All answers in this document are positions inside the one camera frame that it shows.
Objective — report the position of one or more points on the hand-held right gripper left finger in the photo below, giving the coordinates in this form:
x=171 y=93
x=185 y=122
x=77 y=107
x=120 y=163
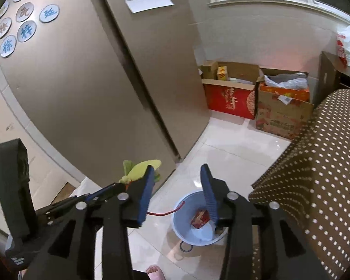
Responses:
x=143 y=198

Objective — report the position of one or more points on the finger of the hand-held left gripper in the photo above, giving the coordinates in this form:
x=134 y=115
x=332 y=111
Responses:
x=64 y=204
x=105 y=192

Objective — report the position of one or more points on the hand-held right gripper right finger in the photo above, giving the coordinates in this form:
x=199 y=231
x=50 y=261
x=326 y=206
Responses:
x=208 y=192

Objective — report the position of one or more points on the red snack packet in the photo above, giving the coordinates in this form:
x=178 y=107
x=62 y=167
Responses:
x=199 y=218

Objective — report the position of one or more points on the green yellow wrapper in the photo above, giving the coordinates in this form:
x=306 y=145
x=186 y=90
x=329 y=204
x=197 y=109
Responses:
x=140 y=169

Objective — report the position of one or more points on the light blue plastic basin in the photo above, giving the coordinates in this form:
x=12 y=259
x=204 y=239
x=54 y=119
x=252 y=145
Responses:
x=186 y=218

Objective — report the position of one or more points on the pink slipper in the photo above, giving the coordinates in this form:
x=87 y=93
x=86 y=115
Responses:
x=154 y=271

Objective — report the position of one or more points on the red cardboard box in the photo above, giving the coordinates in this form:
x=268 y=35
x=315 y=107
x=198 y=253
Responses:
x=233 y=102

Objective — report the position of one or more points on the brown printed cardboard box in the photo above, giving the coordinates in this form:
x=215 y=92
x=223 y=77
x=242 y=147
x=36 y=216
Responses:
x=280 y=116

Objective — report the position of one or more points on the beige refrigerator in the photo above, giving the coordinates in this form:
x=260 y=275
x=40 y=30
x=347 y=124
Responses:
x=75 y=78

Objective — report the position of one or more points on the brown polka dot tablecloth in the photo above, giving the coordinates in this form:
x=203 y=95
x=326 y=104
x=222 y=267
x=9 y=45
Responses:
x=323 y=166

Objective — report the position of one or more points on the small yellow box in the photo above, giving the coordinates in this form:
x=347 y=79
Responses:
x=221 y=73

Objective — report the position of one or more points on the orange printed packet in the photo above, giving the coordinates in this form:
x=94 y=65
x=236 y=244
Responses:
x=291 y=93

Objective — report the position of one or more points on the grey plastic bag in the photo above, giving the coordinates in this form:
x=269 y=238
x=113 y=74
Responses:
x=283 y=81

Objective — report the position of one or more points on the group of round character magnets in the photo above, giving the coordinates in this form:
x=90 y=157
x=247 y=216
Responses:
x=24 y=31

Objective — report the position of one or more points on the dark wooden cabinet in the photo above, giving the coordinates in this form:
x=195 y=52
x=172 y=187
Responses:
x=328 y=73

